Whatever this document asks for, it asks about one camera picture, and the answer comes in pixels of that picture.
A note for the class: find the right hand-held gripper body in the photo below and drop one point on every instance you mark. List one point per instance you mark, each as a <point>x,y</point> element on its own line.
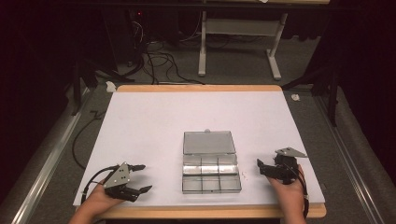
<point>285,169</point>

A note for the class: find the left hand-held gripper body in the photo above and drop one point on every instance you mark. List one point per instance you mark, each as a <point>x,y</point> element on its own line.
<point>117,177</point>

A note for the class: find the clear plastic compartment box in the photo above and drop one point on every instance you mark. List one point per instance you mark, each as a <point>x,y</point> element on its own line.
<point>209,168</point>

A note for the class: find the person's right hand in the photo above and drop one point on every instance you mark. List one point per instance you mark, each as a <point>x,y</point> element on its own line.
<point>289,196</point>

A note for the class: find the person's left hand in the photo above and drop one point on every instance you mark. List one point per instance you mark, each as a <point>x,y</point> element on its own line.
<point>98,199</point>

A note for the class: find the white table mat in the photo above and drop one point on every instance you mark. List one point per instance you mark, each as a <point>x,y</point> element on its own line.
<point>155,130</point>

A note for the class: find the small white floor scrap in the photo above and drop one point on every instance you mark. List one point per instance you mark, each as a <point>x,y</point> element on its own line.
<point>295,97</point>

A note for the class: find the crumpled white paper scrap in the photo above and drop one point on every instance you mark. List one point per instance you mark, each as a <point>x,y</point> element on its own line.
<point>110,86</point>

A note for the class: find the black metal stand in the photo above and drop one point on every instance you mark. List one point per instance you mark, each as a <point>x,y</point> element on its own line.
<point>77,84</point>
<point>332,93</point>

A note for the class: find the dark computer tower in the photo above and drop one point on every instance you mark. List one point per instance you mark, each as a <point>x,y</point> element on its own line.
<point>124,34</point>

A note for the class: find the aluminium floor rail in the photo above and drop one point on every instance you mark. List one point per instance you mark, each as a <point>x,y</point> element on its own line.
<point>46,168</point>
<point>348,155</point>

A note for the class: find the white metal desk frame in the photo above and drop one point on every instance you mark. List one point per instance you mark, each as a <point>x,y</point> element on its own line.
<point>239,26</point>

